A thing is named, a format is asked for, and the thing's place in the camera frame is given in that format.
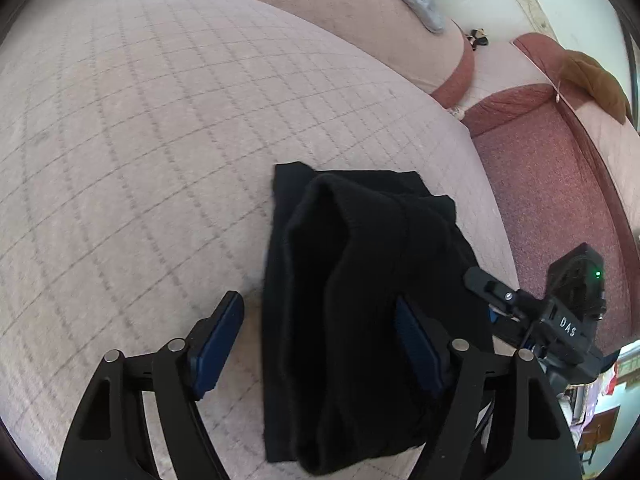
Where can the black pants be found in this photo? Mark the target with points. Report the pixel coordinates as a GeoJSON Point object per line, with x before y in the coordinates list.
{"type": "Point", "coordinates": [350, 285]}

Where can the pink padded side cushion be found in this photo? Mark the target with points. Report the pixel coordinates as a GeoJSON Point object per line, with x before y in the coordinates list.
{"type": "Point", "coordinates": [550, 185]}

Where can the brown wooden furniture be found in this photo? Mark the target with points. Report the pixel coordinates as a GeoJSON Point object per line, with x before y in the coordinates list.
{"type": "Point", "coordinates": [597, 432]}

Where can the brown cloth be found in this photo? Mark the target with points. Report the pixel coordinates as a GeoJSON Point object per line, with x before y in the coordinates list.
{"type": "Point", "coordinates": [595, 82]}

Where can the pink padded headboard bolster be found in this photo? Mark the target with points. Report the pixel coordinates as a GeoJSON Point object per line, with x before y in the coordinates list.
{"type": "Point", "coordinates": [350, 25]}

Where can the black and white hair clip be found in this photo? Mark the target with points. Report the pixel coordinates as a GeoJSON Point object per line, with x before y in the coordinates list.
{"type": "Point", "coordinates": [476, 37]}

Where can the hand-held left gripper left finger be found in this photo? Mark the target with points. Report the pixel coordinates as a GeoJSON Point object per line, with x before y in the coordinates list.
{"type": "Point", "coordinates": [217, 345]}

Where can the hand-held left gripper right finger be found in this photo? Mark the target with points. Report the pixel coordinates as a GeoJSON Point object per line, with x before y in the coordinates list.
{"type": "Point", "coordinates": [417, 345]}

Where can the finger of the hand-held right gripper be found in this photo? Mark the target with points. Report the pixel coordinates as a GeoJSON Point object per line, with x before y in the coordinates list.
{"type": "Point", "coordinates": [507, 329]}
{"type": "Point", "coordinates": [500, 292]}

